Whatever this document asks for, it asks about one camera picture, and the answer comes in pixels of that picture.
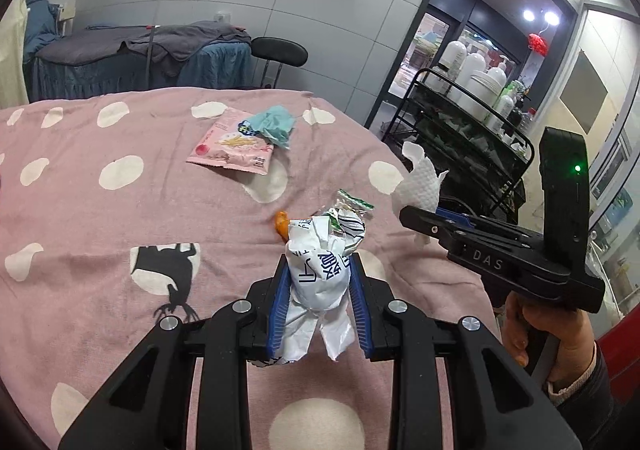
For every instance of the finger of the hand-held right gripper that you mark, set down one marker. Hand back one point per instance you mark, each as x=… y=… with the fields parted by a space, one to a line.
x=430 y=225
x=455 y=216

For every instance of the black door frame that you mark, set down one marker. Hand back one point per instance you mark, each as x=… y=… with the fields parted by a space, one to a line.
x=400 y=45

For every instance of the red object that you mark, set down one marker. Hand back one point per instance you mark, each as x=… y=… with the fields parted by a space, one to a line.
x=620 y=370

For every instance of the cream towel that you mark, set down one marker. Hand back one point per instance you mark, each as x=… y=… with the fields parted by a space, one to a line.
x=12 y=55

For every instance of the white paper towel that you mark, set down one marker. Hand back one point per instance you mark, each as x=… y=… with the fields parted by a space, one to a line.
x=420 y=185

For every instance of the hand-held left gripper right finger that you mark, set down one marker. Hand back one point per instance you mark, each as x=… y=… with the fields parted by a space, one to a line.
x=361 y=315

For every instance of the person's right forearm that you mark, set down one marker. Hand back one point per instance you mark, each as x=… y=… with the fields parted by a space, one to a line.
x=585 y=410

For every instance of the pink snack packet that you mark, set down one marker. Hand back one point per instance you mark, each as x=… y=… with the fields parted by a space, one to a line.
x=225 y=145

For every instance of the person's right hand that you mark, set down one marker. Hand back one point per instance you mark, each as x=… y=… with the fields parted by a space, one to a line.
x=565 y=335

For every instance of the blue cloth pile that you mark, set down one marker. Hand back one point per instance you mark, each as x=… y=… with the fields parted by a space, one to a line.
x=40 y=25

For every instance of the red hanging ornament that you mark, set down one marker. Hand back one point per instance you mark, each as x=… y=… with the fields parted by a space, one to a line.
x=538 y=42

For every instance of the small orange scrap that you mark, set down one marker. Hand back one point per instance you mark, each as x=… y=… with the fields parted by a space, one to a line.
x=281 y=225

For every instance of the crumpled teal tissue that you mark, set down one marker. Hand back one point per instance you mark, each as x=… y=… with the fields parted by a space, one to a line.
x=272 y=125

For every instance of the blue massage bed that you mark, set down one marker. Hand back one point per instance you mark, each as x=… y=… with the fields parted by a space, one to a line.
x=220 y=65

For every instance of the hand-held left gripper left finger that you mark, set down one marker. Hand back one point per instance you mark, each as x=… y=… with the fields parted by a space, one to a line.
x=276 y=325

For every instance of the white wall socket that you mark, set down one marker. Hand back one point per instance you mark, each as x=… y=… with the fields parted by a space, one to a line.
x=220 y=17

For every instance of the green white crumpled wrapper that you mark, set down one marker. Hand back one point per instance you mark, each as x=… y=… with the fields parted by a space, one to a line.
x=350 y=210

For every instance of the black round stool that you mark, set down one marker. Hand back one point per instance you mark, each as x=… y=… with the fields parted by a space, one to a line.
x=277 y=50

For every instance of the grey bed blanket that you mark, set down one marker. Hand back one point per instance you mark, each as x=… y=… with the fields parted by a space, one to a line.
x=100 y=47

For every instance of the round ceiling light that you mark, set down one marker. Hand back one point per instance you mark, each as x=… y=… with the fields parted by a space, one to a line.
x=551 y=18
x=528 y=15

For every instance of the cluster of toiletry bottles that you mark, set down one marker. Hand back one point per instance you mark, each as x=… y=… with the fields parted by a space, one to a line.
x=470 y=65

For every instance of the pink polka dot blanket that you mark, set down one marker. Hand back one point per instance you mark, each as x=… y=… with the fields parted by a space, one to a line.
x=150 y=180

